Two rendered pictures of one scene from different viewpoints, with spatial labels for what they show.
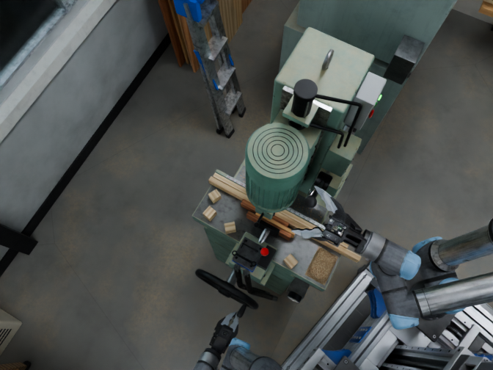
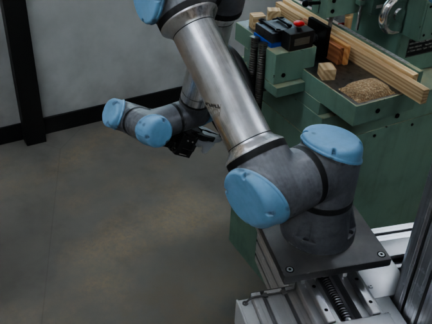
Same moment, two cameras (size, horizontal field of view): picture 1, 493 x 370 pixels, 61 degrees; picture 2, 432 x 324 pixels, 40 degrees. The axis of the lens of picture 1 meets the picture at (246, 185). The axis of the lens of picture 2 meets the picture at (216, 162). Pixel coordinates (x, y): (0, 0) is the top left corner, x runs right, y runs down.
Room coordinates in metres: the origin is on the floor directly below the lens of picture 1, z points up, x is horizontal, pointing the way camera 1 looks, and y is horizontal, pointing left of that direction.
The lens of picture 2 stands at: (-1.16, -0.65, 1.63)
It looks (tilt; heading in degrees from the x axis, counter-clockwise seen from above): 35 degrees down; 30
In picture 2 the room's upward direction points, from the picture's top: 3 degrees clockwise
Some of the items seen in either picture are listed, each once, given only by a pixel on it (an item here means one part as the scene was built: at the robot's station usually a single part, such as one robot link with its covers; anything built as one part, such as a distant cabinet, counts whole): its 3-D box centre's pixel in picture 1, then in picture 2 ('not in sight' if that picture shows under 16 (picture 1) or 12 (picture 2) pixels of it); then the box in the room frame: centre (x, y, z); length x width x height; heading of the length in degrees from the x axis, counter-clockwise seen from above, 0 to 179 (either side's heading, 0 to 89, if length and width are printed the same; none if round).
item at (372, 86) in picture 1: (364, 102); not in sight; (0.67, -0.37, 1.40); 0.10 x 0.06 x 0.16; 150
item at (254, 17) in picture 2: (210, 213); (257, 20); (0.45, 0.15, 0.92); 0.04 x 0.04 x 0.04; 49
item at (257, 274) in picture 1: (252, 257); (281, 55); (0.28, -0.02, 0.91); 0.15 x 0.14 x 0.09; 60
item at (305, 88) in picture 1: (302, 104); not in sight; (0.58, -0.16, 1.53); 0.08 x 0.08 x 0.17; 60
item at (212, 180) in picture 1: (282, 218); (341, 45); (0.43, -0.14, 0.92); 0.67 x 0.02 x 0.04; 60
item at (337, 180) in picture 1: (327, 182); (419, 14); (0.54, -0.31, 1.02); 0.09 x 0.07 x 0.12; 60
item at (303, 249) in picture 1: (263, 241); (303, 64); (0.35, -0.06, 0.87); 0.61 x 0.30 x 0.06; 60
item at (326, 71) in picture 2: (290, 261); (326, 71); (0.26, -0.17, 0.92); 0.04 x 0.04 x 0.03; 41
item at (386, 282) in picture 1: (387, 270); not in sight; (0.17, -0.42, 1.27); 0.11 x 0.08 x 0.11; 12
